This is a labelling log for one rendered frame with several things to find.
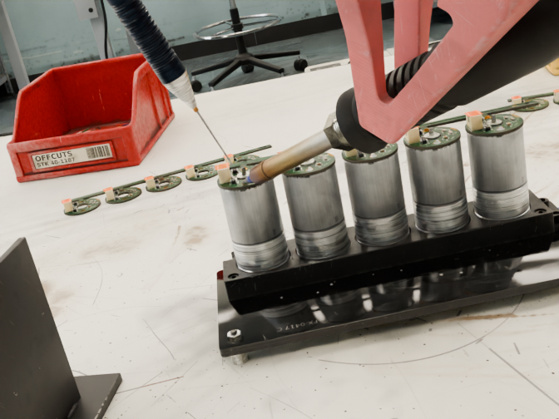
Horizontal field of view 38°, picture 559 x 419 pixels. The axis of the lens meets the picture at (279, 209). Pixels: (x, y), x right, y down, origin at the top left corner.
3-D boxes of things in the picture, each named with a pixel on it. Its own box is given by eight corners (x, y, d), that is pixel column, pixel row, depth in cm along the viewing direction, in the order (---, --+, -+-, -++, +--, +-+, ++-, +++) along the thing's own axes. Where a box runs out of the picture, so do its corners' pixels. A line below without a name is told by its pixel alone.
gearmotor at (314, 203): (356, 269, 37) (338, 164, 35) (303, 280, 37) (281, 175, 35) (348, 246, 39) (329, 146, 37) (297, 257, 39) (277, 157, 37)
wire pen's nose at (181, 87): (179, 112, 33) (159, 81, 33) (200, 96, 33) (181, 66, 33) (186, 117, 32) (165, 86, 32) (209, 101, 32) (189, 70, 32)
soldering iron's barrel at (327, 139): (252, 199, 34) (358, 148, 29) (234, 166, 34) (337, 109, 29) (274, 186, 35) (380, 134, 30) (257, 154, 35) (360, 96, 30)
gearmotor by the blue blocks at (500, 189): (539, 230, 37) (531, 123, 35) (486, 242, 37) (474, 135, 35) (519, 209, 39) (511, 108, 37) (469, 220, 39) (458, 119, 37)
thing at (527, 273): (541, 223, 40) (539, 201, 40) (607, 291, 34) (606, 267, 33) (220, 290, 40) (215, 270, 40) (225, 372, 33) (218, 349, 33)
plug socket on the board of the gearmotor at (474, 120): (489, 127, 36) (487, 113, 35) (470, 131, 36) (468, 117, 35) (483, 122, 36) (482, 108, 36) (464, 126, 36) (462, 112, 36)
